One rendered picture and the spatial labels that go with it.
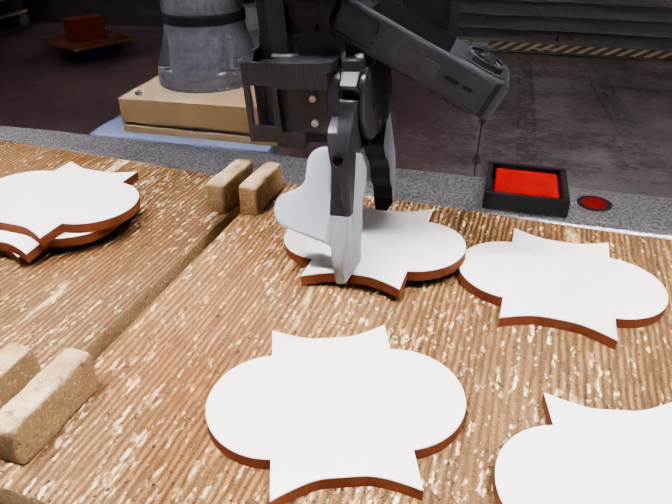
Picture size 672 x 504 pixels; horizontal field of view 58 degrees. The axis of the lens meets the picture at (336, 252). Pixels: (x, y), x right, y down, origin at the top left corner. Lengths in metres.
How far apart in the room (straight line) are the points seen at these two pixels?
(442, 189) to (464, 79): 0.25
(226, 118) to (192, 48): 0.11
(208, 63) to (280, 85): 0.50
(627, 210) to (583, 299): 0.21
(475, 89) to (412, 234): 0.13
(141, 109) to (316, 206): 0.53
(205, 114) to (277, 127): 0.45
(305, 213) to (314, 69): 0.09
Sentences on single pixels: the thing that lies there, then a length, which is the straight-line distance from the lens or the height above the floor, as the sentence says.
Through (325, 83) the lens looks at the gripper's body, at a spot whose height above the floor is 1.07.
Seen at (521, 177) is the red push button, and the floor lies 0.93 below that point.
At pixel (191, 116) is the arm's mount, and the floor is 0.90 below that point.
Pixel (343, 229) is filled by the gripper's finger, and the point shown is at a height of 0.99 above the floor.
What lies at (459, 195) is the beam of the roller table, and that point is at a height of 0.92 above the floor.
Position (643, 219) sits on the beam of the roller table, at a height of 0.92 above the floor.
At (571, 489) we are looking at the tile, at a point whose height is 0.94.
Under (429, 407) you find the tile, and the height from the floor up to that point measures 0.94.
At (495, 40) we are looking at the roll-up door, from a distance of 5.10.
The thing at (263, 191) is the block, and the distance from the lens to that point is 0.52.
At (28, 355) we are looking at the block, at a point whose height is 0.96.
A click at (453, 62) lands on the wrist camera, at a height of 1.09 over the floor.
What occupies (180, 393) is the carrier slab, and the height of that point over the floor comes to 0.94.
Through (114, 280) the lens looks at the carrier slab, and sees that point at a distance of 0.46.
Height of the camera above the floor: 1.18
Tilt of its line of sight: 32 degrees down
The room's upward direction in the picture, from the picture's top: straight up
